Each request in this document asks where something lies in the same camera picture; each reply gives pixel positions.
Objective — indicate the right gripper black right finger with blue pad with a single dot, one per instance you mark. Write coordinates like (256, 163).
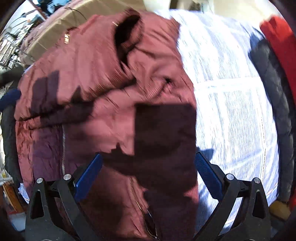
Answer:
(242, 210)

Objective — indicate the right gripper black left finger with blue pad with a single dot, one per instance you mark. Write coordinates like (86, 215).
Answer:
(54, 212)

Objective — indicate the maroon padded zip jacket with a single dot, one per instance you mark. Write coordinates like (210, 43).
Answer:
(116, 85)

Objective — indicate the light blue patterned bedsheet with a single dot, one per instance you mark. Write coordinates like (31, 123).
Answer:
(235, 128)

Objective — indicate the dark navy quilted jacket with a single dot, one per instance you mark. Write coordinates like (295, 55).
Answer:
(280, 97)

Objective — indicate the beige covered bed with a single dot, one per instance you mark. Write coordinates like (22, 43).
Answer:
(73, 14)

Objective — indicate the red garment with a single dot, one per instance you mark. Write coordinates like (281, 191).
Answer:
(282, 40)

